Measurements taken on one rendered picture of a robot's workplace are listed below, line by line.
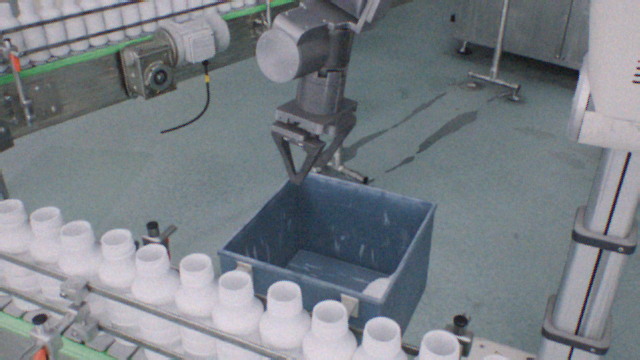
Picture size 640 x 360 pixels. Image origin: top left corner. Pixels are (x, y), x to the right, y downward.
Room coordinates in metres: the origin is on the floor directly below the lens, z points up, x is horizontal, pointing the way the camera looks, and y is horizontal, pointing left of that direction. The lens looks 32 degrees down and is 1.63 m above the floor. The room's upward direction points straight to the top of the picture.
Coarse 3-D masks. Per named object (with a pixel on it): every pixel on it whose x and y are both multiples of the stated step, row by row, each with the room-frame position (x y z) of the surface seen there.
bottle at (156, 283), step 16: (144, 256) 0.59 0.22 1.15; (160, 256) 0.60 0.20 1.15; (144, 272) 0.57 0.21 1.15; (160, 272) 0.57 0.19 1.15; (176, 272) 0.60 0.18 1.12; (144, 288) 0.56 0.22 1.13; (160, 288) 0.56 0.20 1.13; (176, 288) 0.57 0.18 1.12; (160, 304) 0.55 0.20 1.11; (144, 320) 0.56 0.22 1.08; (160, 320) 0.55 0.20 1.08; (144, 336) 0.56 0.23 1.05; (160, 336) 0.55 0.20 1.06; (176, 336) 0.56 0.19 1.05; (144, 352) 0.57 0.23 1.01
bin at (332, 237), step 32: (288, 192) 1.09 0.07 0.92; (320, 192) 1.11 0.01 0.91; (352, 192) 1.08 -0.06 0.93; (384, 192) 1.05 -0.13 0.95; (256, 224) 0.97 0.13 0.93; (288, 224) 1.09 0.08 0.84; (320, 224) 1.11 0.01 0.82; (352, 224) 1.08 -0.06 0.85; (384, 224) 1.05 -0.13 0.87; (416, 224) 1.02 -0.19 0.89; (224, 256) 0.85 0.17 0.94; (256, 256) 0.96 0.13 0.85; (288, 256) 1.08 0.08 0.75; (320, 256) 1.11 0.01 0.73; (352, 256) 1.08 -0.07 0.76; (384, 256) 1.05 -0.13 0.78; (416, 256) 0.91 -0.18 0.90; (256, 288) 0.83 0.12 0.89; (320, 288) 0.78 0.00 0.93; (352, 288) 1.00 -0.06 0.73; (416, 288) 0.93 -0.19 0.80; (352, 320) 0.75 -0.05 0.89
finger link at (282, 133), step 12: (276, 132) 0.65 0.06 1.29; (288, 132) 0.65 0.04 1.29; (300, 132) 0.65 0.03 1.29; (276, 144) 0.66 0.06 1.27; (288, 144) 0.67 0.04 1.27; (300, 144) 0.64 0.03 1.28; (312, 144) 0.63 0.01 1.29; (324, 144) 0.64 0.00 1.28; (288, 156) 0.66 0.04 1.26; (312, 156) 0.63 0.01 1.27; (288, 168) 0.66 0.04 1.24; (300, 180) 0.65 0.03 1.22
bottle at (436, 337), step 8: (424, 336) 0.45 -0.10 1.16; (432, 336) 0.45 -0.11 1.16; (440, 336) 0.45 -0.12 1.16; (448, 336) 0.45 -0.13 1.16; (424, 344) 0.44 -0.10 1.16; (432, 344) 0.45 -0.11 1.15; (440, 344) 0.45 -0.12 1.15; (448, 344) 0.45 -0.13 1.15; (456, 344) 0.44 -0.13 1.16; (424, 352) 0.43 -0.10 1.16; (432, 352) 0.43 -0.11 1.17; (440, 352) 0.45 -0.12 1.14; (448, 352) 0.45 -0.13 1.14; (456, 352) 0.43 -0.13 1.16
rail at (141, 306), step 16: (96, 240) 0.68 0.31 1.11; (0, 256) 0.65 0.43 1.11; (16, 256) 0.64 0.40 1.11; (48, 272) 0.61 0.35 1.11; (0, 288) 0.66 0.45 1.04; (96, 288) 0.58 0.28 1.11; (48, 304) 0.62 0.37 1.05; (128, 304) 0.56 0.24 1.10; (144, 304) 0.55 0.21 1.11; (176, 320) 0.53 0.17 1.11; (192, 320) 0.52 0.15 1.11; (128, 336) 0.56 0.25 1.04; (224, 336) 0.50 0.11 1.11; (160, 352) 0.54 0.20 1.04; (176, 352) 0.54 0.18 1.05; (256, 352) 0.48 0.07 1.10; (272, 352) 0.47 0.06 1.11; (416, 352) 0.48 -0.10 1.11
